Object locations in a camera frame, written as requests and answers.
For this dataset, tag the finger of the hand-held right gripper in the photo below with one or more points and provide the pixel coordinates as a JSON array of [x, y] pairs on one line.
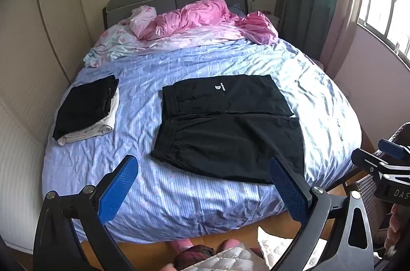
[[392, 147], [368, 160]]

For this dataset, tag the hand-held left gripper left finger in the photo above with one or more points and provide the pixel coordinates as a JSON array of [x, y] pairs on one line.
[[118, 191]]

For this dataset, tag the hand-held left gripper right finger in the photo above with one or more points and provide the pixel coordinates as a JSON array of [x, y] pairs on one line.
[[288, 194]]

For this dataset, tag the black pants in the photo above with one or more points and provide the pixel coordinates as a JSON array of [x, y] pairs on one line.
[[230, 130]]

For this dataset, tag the person's right hand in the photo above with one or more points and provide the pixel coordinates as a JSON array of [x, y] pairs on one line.
[[395, 226]]

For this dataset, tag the wicker chair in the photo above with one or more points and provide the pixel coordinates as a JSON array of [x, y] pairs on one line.
[[366, 197]]

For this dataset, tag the white crumpled cloth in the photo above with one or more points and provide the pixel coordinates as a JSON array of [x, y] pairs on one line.
[[278, 245]]

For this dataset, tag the folded white clothes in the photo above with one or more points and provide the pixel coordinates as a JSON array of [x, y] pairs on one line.
[[102, 126]]

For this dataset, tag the blue striped bedsheet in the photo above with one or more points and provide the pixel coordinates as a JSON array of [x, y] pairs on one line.
[[192, 194]]

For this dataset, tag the folded black clothes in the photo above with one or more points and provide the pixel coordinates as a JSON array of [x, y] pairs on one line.
[[83, 110]]

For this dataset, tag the white quilted cloth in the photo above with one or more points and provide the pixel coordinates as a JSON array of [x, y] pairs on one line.
[[224, 259]]

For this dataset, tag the dark red plaid cloth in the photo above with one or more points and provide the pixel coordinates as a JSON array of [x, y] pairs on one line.
[[193, 256]]

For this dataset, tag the window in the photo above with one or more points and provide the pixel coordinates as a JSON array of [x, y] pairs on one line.
[[384, 1]]

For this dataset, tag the beige curtain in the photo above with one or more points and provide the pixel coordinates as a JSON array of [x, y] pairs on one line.
[[344, 8]]

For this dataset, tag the pink crumpled duvet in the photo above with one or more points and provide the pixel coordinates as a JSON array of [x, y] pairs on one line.
[[121, 40]]

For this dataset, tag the white wardrobe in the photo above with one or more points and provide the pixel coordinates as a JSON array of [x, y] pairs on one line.
[[35, 50]]

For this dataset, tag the white nightstand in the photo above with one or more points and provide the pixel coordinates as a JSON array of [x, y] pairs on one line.
[[274, 22]]

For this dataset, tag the pale pink floral pillow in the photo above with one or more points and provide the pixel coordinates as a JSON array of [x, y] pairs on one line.
[[142, 19]]

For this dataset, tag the grey blue pillow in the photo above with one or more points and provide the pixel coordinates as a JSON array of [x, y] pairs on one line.
[[237, 9]]

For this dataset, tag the pink satin blanket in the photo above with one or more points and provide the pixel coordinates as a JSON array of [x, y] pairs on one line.
[[198, 16]]

